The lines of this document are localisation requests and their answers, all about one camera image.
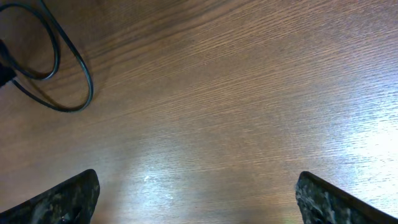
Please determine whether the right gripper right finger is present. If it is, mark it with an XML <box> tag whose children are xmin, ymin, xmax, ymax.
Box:
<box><xmin>295</xmin><ymin>171</ymin><xmax>397</xmax><ymax>224</ymax></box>

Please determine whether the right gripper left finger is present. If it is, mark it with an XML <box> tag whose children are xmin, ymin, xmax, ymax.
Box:
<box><xmin>1</xmin><ymin>169</ymin><xmax>100</xmax><ymax>224</ymax></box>

